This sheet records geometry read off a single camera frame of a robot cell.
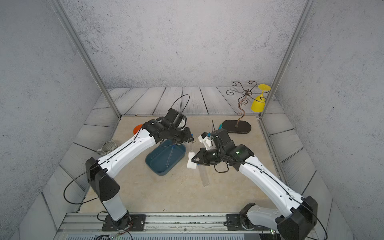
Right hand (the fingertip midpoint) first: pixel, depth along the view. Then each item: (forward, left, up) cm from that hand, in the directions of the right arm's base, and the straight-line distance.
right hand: (192, 161), depth 68 cm
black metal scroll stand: (+41, -31, -23) cm, 56 cm away
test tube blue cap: (+10, +1, -2) cm, 10 cm away
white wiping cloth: (-1, +1, -1) cm, 2 cm away
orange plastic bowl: (+36, +42, -19) cm, 59 cm away
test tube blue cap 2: (+4, -5, -25) cm, 26 cm away
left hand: (+12, -2, 0) cm, 12 cm away
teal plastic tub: (+13, +21, -23) cm, 34 cm away
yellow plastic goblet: (+43, -41, -4) cm, 60 cm away
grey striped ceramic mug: (+21, +58, -20) cm, 65 cm away
